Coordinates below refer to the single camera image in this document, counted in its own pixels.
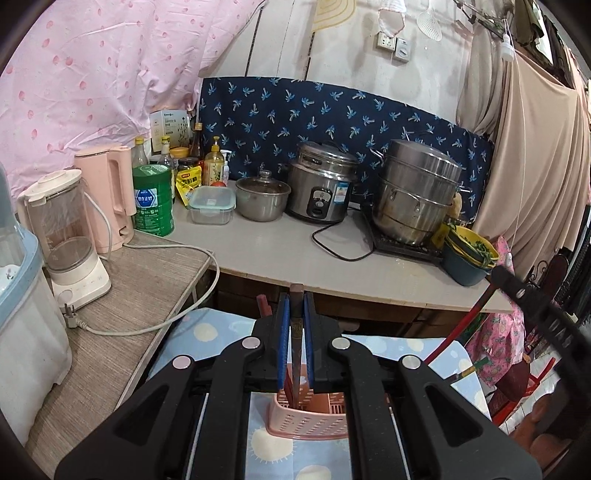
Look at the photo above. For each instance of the jar with yellow lid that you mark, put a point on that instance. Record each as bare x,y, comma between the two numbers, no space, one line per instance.
179,153

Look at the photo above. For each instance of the stacked steel steamer pot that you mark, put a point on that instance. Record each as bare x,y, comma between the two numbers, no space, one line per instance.
418,191

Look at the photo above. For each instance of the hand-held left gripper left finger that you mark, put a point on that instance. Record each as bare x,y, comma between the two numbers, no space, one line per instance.
284,332

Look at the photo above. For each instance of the blue dotted tablecloth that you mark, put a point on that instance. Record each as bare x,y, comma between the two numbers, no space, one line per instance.
277,457

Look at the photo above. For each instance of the white slotted ladle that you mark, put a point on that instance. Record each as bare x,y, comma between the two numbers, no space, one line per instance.
429,21

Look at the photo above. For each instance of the navy floral cloth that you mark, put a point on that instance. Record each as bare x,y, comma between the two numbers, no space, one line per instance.
323,110

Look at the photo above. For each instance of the yellow plastic bowl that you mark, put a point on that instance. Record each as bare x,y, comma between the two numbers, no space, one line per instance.
473,242

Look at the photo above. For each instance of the dark sauce bottle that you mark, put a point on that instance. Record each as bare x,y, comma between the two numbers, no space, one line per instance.
197,141

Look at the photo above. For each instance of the dark sauce jar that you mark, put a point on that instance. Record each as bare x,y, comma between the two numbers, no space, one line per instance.
188,166

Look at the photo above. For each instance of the pink floral garment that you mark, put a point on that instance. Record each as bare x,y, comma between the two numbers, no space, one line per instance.
496,332

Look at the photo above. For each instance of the pink perforated chopstick holder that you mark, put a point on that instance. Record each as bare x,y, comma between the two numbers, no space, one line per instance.
304,422

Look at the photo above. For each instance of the white pump bottle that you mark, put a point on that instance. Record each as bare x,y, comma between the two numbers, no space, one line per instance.
226,168

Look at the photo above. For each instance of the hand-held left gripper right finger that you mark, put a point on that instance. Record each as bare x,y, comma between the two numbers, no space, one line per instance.
308,337

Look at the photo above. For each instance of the clear plastic food container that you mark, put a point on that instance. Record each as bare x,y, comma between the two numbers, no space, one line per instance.
211,205

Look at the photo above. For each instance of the red plastic stool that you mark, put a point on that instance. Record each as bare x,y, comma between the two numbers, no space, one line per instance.
517,397

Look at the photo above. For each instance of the pink electric kettle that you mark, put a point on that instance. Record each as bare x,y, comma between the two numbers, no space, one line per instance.
108,194

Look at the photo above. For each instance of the red chopstick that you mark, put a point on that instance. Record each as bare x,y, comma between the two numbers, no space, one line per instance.
457,323

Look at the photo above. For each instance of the clear glass bottle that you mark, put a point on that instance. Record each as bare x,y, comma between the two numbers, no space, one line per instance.
166,159

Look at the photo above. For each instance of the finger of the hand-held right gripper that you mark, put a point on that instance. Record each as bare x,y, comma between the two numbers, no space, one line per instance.
531,300

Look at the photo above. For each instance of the beige hanging curtain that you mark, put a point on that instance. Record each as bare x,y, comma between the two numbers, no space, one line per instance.
531,138

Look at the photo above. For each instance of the white wall switch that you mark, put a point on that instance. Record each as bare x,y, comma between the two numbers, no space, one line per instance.
400,50

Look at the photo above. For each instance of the white blender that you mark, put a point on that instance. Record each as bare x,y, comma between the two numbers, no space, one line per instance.
69,240

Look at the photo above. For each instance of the white wall socket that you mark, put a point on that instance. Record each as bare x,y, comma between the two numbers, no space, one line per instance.
385,42

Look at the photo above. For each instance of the yellow snack packet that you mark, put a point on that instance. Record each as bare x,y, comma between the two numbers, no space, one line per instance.
187,184

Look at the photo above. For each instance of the dark metal chair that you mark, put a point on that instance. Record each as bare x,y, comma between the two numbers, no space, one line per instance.
551,270

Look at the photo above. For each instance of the black induction cooker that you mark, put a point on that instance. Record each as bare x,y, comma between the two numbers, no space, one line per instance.
406,247

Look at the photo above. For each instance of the grey kitchen counter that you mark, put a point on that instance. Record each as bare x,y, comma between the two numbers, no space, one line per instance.
277,249

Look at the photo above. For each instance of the ginger root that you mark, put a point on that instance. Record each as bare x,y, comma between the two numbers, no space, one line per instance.
456,205

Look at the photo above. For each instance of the silver rice cooker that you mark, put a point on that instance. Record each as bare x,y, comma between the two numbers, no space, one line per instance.
321,182

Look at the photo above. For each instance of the green tin can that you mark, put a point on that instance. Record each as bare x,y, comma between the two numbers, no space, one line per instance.
152,198

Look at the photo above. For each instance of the white carton box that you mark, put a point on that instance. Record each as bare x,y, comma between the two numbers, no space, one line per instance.
168,131

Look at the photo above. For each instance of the stacked plastic bowls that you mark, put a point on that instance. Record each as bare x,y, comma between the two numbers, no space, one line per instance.
464,270

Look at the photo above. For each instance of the clear bottle with yellow cap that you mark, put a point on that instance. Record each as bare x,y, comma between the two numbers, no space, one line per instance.
140,152

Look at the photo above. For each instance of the pink dotted curtain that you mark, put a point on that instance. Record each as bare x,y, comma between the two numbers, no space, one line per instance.
92,69

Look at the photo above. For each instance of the yellow pump bottle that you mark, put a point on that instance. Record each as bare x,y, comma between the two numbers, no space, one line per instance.
214,164

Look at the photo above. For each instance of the woven grey side table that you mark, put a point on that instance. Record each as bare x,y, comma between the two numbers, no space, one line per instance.
138,286

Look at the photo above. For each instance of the white and blue appliance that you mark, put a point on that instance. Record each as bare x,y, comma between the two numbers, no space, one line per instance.
27,323

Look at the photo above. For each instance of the small pot with glass lid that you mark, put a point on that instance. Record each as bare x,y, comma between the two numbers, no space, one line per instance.
263,198

